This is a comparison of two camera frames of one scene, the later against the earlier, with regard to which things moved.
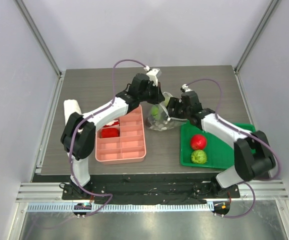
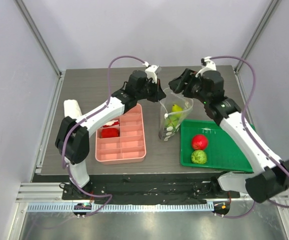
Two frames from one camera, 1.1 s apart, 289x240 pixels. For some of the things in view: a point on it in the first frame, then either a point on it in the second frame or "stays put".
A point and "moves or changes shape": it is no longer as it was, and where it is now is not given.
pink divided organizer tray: x=130 y=146 stays put
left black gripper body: x=150 y=95 stays put
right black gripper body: x=173 y=108 to x=180 y=81
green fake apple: x=198 y=156 stays put
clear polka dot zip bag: x=157 y=117 moves or changes shape
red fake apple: x=198 y=141 stays put
